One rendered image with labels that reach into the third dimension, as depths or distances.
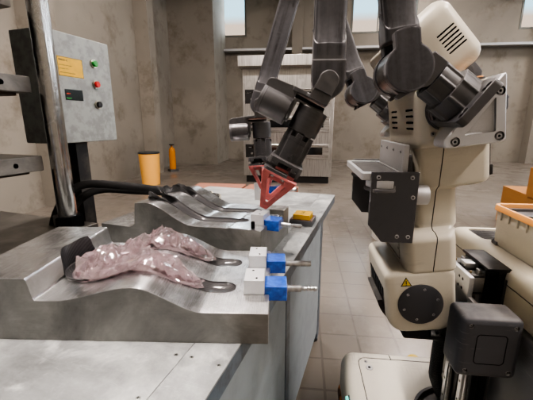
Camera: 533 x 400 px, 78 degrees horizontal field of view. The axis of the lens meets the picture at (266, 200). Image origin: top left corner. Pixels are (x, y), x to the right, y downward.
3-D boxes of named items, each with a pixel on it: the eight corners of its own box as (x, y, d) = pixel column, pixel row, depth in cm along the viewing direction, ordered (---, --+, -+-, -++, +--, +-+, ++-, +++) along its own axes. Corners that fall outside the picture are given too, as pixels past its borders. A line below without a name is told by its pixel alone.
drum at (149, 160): (146, 182, 642) (143, 151, 628) (165, 182, 639) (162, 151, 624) (136, 186, 603) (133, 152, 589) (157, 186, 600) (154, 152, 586)
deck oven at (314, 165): (239, 184, 622) (237, 55, 569) (251, 173, 751) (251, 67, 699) (333, 186, 599) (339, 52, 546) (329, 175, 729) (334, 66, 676)
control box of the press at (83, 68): (143, 346, 172) (113, 44, 138) (97, 388, 145) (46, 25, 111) (110, 337, 179) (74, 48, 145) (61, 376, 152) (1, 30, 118)
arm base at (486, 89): (505, 82, 51) (468, 90, 63) (466, 49, 50) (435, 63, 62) (464, 128, 53) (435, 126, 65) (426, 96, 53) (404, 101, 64)
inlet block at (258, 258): (309, 270, 73) (310, 247, 72) (312, 280, 68) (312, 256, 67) (251, 269, 73) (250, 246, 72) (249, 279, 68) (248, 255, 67)
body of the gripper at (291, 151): (266, 163, 59) (285, 125, 57) (270, 157, 68) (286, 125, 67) (297, 179, 59) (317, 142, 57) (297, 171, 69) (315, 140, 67)
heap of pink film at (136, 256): (218, 254, 74) (217, 221, 72) (201, 294, 56) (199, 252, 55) (105, 253, 74) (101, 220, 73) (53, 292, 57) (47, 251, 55)
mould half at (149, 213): (288, 232, 106) (289, 192, 103) (261, 265, 82) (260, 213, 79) (158, 218, 122) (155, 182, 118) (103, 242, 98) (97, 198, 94)
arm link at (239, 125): (265, 97, 96) (266, 101, 104) (226, 99, 96) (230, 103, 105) (267, 138, 97) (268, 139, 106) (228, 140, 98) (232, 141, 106)
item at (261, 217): (304, 233, 86) (304, 213, 85) (299, 240, 82) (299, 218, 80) (257, 228, 91) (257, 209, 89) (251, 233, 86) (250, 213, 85)
